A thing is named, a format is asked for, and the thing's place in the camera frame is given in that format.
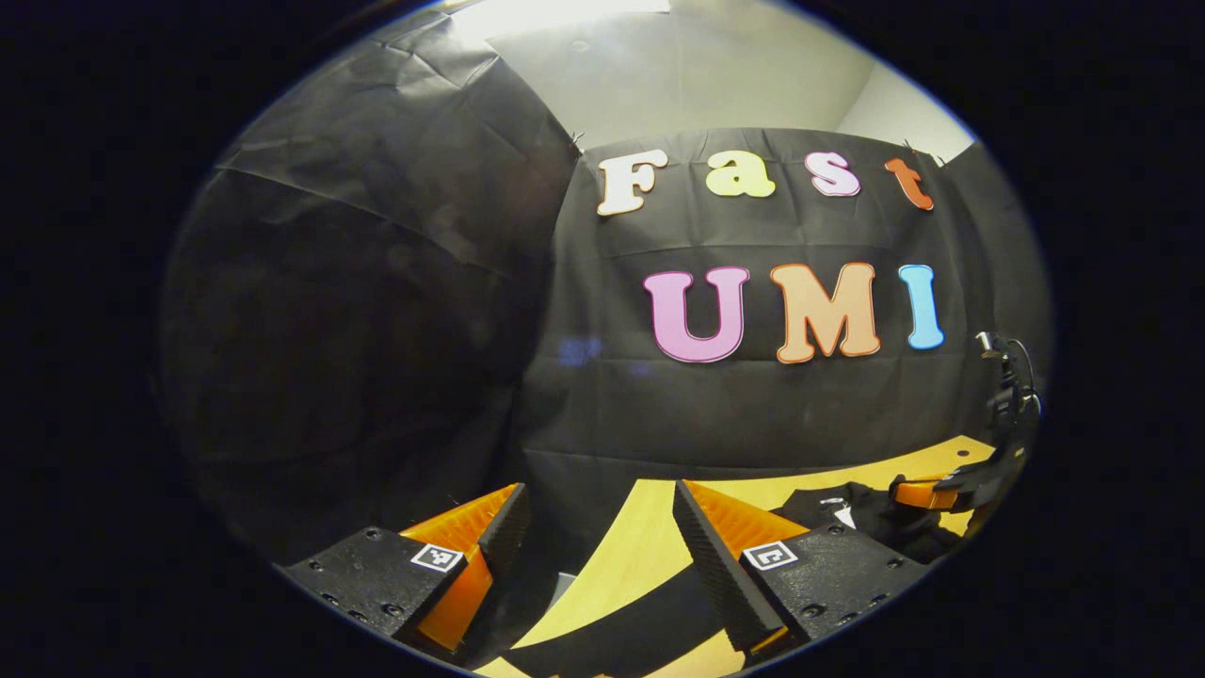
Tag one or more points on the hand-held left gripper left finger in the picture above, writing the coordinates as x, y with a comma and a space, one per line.
506, 532

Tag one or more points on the rectangular ceiling light panel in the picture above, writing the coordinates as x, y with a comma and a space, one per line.
565, 14

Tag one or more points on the black backdrop cloth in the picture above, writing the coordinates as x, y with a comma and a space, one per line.
753, 405

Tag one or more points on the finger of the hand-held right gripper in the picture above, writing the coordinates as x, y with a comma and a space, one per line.
923, 494

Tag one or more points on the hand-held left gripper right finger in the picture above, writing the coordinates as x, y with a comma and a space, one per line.
720, 574

